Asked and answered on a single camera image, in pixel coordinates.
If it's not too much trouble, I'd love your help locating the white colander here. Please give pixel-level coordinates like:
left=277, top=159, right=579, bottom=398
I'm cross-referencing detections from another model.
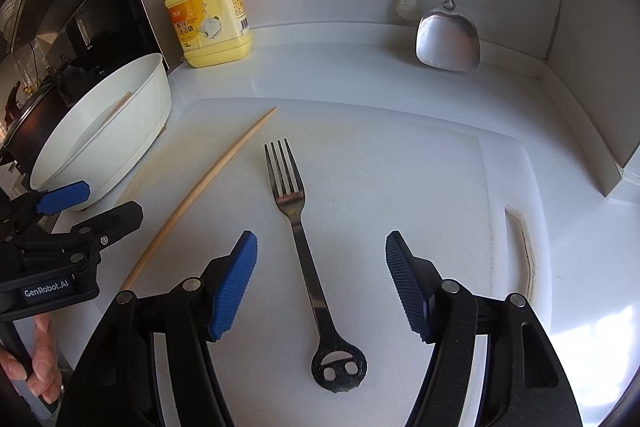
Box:
left=0, top=0, right=27, bottom=52

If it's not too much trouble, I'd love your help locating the dark cooking pot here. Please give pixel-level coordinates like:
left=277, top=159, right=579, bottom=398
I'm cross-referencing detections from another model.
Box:
left=0, top=77, right=63, bottom=168

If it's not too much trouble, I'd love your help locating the person's left hand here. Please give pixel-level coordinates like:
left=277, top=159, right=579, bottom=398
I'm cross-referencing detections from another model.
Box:
left=0, top=314, right=63, bottom=404

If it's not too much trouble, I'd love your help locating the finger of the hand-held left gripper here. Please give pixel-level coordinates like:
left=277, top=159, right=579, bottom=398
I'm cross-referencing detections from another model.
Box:
left=0, top=181, right=92, bottom=233
left=15, top=201, right=144, bottom=263

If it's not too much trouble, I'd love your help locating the white plastic cutting board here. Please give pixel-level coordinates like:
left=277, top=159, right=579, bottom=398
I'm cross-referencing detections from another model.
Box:
left=97, top=98, right=546, bottom=427

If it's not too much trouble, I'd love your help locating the white plastic basin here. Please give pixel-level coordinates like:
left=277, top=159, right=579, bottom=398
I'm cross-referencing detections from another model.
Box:
left=30, top=53, right=172, bottom=212

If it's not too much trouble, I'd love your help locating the yellow dish soap bottle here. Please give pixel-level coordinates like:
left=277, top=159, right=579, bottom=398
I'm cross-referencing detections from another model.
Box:
left=147, top=0, right=253, bottom=68

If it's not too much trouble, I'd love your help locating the tan bamboo chopstick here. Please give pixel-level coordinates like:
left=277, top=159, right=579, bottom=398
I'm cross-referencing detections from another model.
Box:
left=102, top=96, right=128, bottom=124
left=107, top=92, right=134, bottom=120
left=121, top=107, right=277, bottom=292

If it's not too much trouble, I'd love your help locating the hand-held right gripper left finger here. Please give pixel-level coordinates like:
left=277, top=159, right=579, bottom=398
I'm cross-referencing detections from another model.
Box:
left=57, top=231, right=258, bottom=427

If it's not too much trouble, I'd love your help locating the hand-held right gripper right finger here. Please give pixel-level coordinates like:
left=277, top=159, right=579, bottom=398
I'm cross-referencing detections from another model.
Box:
left=385, top=231, right=583, bottom=427

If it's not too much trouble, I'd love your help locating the metal fork with face cutout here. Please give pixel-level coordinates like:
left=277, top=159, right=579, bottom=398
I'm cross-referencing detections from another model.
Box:
left=264, top=138, right=368, bottom=393

